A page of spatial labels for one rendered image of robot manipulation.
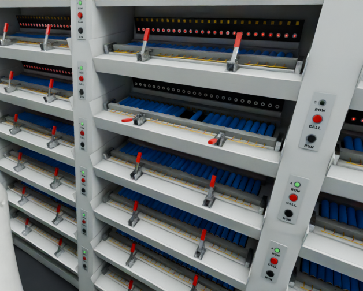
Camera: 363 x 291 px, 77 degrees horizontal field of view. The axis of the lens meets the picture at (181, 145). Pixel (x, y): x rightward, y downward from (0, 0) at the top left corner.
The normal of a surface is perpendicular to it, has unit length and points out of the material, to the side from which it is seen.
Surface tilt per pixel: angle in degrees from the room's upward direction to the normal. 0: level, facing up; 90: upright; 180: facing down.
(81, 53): 90
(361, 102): 109
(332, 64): 90
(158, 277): 19
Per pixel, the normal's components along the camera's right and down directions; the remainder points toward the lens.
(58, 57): -0.47, 0.51
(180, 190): -0.04, -0.82
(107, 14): 0.88, 0.24
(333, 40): -0.45, 0.22
